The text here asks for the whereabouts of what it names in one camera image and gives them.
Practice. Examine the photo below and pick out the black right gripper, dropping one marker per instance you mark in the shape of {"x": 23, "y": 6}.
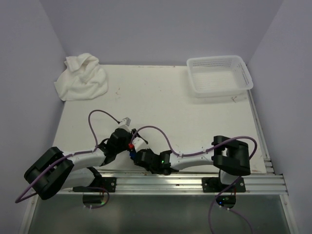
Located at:
{"x": 148, "y": 151}

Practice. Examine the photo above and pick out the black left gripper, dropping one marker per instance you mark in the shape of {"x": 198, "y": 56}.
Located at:
{"x": 129, "y": 135}

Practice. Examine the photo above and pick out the blue towel with black trim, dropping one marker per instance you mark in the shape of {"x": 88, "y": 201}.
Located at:
{"x": 132, "y": 155}

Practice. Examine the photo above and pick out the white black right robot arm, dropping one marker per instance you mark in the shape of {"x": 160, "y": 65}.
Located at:
{"x": 229, "y": 155}

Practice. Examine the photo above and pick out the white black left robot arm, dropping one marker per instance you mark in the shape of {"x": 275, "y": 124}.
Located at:
{"x": 55, "y": 170}

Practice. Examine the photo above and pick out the white crumpled towel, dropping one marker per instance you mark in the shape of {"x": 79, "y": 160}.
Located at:
{"x": 83, "y": 79}

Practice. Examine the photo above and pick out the white plastic basket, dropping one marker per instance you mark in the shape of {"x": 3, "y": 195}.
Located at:
{"x": 218, "y": 76}

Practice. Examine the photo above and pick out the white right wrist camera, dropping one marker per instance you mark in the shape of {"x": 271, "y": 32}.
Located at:
{"x": 137, "y": 144}

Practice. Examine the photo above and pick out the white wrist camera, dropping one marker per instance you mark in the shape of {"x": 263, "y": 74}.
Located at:
{"x": 137, "y": 144}
{"x": 125, "y": 122}

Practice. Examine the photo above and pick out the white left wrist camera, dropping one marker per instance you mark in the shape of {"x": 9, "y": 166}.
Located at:
{"x": 125, "y": 122}

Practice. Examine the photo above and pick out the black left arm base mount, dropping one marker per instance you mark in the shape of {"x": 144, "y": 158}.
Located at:
{"x": 107, "y": 183}

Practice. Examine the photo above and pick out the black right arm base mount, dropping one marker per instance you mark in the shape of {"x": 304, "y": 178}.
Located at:
{"x": 213, "y": 185}

